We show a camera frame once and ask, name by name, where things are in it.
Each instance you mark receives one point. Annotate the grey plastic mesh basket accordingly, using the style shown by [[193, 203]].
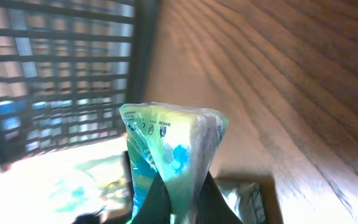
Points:
[[65, 69]]

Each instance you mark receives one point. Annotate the teal small snack box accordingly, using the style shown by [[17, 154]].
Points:
[[178, 143]]

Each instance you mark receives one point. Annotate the dark green round-label packet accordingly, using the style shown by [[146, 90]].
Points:
[[244, 199]]

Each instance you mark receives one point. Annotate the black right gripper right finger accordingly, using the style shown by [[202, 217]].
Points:
[[211, 206]]

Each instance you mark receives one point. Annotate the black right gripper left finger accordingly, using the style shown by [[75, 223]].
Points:
[[156, 206]]

